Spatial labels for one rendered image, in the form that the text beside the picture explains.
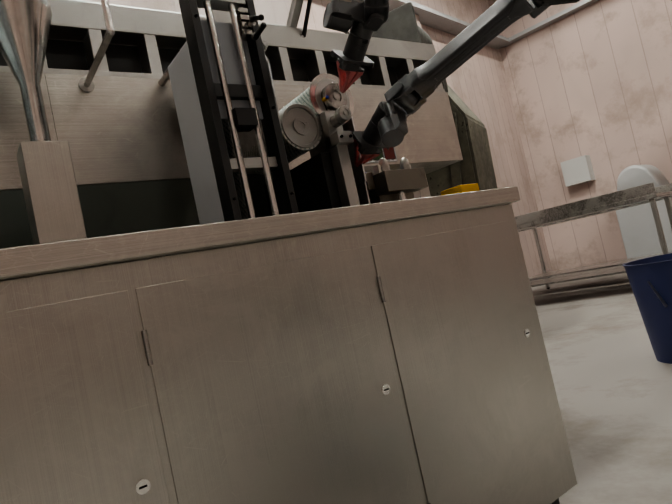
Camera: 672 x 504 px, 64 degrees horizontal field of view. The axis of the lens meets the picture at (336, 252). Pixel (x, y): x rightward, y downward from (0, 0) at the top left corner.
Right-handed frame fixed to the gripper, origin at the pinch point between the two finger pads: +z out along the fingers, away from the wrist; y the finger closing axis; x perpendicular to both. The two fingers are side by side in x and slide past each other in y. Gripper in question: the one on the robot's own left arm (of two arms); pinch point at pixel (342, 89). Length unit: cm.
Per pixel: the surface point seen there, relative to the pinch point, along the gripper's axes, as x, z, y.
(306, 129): -3.2, 10.2, -10.4
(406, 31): 178, 37, 191
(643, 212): 123, 216, 697
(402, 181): -18.4, 18.5, 16.3
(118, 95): 35, 21, -47
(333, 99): 1.0, 3.5, -1.2
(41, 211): -10, 24, -75
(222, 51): 1.5, -6.8, -35.6
